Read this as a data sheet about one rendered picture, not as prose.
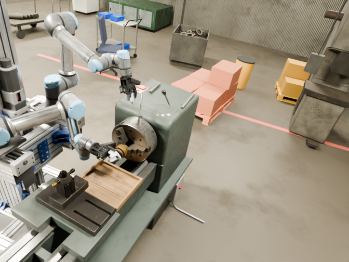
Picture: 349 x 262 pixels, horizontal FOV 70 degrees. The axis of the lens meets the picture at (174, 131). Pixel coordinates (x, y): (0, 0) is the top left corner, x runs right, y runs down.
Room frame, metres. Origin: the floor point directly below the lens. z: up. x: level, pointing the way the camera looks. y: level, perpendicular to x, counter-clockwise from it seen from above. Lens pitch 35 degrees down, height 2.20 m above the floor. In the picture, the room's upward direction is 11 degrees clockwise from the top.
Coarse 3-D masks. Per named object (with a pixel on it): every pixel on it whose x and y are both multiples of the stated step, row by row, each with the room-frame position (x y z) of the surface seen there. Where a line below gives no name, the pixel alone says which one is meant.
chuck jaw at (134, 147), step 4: (132, 144) 1.33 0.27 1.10; (128, 148) 1.28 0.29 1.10; (132, 148) 1.29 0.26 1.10; (136, 148) 1.29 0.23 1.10; (140, 148) 1.30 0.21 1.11; (144, 148) 1.30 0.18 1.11; (128, 152) 1.26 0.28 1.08; (132, 152) 1.27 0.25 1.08; (136, 152) 1.28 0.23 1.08; (140, 152) 1.28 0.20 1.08; (144, 152) 1.29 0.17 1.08
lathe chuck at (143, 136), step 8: (128, 120) 1.43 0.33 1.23; (136, 120) 1.43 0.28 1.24; (128, 128) 1.36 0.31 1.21; (136, 128) 1.34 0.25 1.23; (144, 128) 1.38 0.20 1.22; (112, 136) 1.41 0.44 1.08; (128, 136) 1.36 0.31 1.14; (136, 136) 1.34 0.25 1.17; (144, 136) 1.33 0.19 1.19; (152, 136) 1.38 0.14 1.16; (136, 144) 1.34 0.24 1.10; (144, 144) 1.31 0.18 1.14; (152, 144) 1.35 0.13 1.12; (136, 160) 1.33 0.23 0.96
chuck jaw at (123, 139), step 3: (120, 126) 1.38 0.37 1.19; (117, 129) 1.34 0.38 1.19; (120, 129) 1.35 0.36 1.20; (123, 129) 1.36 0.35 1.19; (117, 132) 1.34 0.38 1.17; (120, 132) 1.33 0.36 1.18; (123, 132) 1.35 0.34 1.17; (120, 135) 1.33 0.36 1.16; (123, 135) 1.33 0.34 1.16; (126, 135) 1.36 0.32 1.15; (117, 138) 1.32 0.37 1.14; (120, 138) 1.31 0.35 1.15; (123, 138) 1.32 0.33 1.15; (126, 138) 1.34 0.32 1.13; (129, 138) 1.36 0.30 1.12; (117, 141) 1.30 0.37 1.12; (120, 141) 1.29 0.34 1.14; (123, 141) 1.30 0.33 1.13; (126, 141) 1.32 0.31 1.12; (123, 144) 1.29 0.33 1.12
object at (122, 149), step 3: (120, 144) 1.28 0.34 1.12; (117, 147) 1.25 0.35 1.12; (120, 147) 1.25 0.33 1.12; (123, 147) 1.26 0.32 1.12; (126, 147) 1.28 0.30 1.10; (117, 150) 1.22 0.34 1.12; (120, 150) 1.23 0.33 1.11; (123, 150) 1.24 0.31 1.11; (126, 150) 1.26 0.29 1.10; (120, 153) 1.21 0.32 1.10; (123, 153) 1.23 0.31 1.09; (126, 153) 1.25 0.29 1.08; (123, 156) 1.23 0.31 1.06
